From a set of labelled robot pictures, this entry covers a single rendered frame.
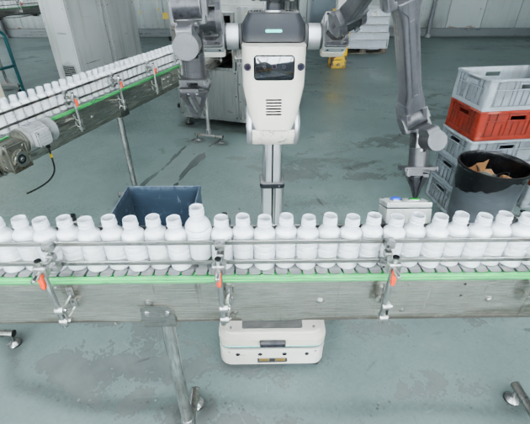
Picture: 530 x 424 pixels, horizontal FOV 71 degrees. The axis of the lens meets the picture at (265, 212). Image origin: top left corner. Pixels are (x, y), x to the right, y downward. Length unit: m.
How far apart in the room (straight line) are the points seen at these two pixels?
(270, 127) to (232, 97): 3.29
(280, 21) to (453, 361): 1.84
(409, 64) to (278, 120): 0.57
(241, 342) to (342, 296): 0.86
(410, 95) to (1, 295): 1.28
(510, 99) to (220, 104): 3.10
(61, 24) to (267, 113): 5.60
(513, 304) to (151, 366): 1.65
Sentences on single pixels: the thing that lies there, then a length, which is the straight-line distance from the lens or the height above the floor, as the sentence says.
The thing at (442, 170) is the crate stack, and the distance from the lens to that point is 3.47.
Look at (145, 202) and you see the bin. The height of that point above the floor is 0.87.
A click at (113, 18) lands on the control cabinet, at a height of 1.05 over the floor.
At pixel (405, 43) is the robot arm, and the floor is 1.56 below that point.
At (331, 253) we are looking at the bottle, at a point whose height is 1.06.
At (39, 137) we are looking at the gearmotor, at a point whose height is 0.99.
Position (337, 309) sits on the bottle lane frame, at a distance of 1.16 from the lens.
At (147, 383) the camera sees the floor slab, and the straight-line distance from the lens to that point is 2.10.
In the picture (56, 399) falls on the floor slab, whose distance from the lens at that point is 2.21.
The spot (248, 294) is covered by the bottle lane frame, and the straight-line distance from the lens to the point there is 1.09.
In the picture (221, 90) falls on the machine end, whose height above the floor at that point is 0.50.
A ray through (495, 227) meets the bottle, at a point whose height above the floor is 1.13.
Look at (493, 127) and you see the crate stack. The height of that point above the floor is 0.77.
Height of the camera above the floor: 1.71
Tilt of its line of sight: 33 degrees down
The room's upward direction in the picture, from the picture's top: straight up
